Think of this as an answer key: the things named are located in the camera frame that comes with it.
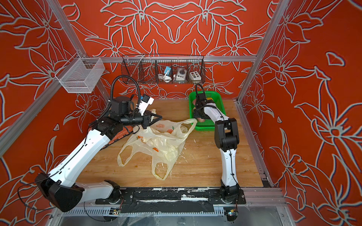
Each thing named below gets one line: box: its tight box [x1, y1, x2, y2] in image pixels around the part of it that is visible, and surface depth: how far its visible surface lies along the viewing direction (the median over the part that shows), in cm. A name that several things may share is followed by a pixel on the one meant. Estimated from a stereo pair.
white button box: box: [189, 71, 202, 81], surface depth 97 cm
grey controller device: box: [172, 67, 188, 81], surface depth 93 cm
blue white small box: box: [164, 65, 173, 77], surface depth 85 cm
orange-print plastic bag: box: [132, 118, 198, 144], surface depth 83 cm
